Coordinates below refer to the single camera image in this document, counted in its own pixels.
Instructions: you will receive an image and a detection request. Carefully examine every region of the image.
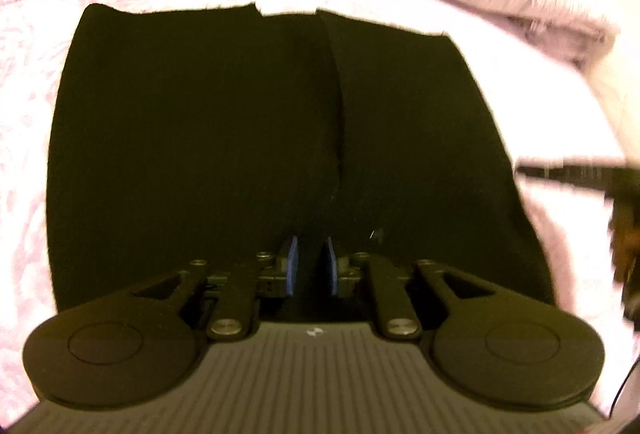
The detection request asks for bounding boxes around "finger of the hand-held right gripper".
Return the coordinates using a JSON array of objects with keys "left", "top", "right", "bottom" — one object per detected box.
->
[{"left": 515, "top": 161, "right": 616, "bottom": 191}]

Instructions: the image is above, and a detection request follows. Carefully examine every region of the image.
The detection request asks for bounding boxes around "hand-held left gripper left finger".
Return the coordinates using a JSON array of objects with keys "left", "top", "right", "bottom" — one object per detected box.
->
[{"left": 131, "top": 235, "right": 301, "bottom": 342}]

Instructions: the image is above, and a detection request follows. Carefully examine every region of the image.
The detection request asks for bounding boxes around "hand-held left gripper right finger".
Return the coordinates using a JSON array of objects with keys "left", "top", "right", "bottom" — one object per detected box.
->
[{"left": 324, "top": 235, "right": 501, "bottom": 342}]

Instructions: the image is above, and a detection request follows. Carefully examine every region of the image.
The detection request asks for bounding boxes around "black knit garment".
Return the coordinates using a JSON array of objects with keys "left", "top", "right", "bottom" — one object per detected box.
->
[{"left": 45, "top": 3, "right": 558, "bottom": 320}]

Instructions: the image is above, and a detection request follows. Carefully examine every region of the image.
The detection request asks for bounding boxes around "pink floral blanket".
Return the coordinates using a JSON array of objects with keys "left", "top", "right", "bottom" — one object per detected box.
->
[{"left": 0, "top": 0, "right": 640, "bottom": 415}]

